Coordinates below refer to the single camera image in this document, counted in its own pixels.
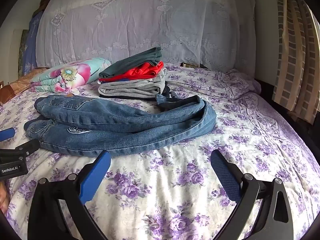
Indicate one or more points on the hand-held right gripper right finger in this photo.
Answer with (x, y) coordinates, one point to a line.
(226, 177)

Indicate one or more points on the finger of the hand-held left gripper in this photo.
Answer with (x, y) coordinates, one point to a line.
(26, 147)
(6, 134)

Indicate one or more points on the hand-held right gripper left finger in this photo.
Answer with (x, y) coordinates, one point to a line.
(95, 177)

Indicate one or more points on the blue denim pants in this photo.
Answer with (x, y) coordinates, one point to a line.
(125, 125)

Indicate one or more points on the brown cushion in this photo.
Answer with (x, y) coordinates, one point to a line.
(15, 87)

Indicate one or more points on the purple floral bed sheet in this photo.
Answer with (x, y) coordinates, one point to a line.
(175, 175)

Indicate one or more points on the colourful floral pillow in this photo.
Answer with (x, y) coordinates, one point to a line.
(75, 72)

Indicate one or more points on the blue patterned cloth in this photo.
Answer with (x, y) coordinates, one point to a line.
(31, 42)

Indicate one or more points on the folded grey garment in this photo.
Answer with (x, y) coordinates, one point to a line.
(130, 88)

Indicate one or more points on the folded red garment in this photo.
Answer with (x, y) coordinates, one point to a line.
(142, 72)

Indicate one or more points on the folded dark teal garment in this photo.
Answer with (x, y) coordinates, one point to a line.
(130, 63)

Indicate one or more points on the beige checked curtain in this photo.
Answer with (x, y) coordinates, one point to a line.
(292, 55)

